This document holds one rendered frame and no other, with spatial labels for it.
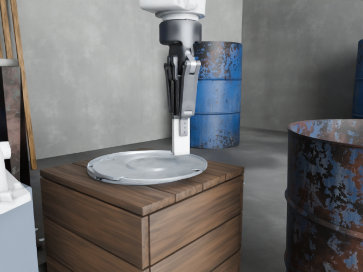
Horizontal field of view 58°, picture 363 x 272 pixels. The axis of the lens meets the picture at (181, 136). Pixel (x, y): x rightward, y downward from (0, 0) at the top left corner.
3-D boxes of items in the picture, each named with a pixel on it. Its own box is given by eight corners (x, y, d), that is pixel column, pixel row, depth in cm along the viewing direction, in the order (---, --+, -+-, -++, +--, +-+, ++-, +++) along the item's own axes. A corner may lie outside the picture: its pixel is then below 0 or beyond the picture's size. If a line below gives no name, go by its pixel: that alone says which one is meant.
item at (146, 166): (133, 149, 104) (133, 147, 104) (221, 158, 92) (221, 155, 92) (67, 173, 78) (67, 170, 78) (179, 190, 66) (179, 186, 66)
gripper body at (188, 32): (209, 18, 55) (209, 75, 57) (191, 26, 63) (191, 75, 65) (167, 15, 53) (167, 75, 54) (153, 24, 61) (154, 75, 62)
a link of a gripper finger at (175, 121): (188, 116, 61) (189, 116, 61) (188, 153, 63) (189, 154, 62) (173, 117, 60) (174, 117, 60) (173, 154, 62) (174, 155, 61)
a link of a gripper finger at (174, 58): (191, 55, 59) (194, 55, 58) (192, 117, 61) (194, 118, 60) (170, 55, 58) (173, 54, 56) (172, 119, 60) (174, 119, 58)
